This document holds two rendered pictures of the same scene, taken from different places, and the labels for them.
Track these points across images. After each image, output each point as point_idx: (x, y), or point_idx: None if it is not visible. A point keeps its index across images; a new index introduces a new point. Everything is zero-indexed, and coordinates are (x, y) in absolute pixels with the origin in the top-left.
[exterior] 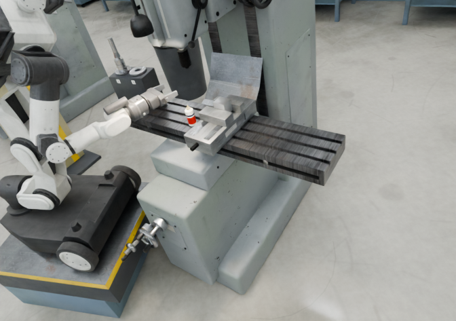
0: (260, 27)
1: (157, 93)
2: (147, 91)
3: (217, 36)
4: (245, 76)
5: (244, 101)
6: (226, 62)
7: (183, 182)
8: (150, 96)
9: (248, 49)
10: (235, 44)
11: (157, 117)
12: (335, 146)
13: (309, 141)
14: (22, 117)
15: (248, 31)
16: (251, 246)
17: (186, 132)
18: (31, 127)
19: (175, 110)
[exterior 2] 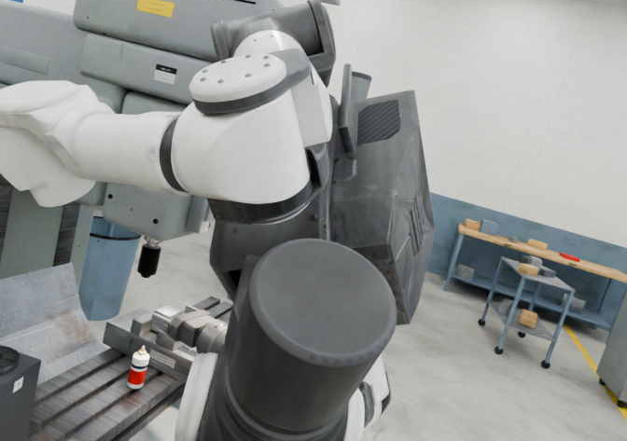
0: (80, 214)
1: (201, 312)
2: (188, 320)
3: (0, 246)
4: (54, 301)
5: (140, 314)
6: (13, 292)
7: None
8: (207, 319)
9: (50, 256)
10: (32, 253)
11: (62, 440)
12: (227, 303)
13: (216, 311)
14: None
15: (63, 224)
16: None
17: (159, 392)
18: (383, 363)
19: (62, 406)
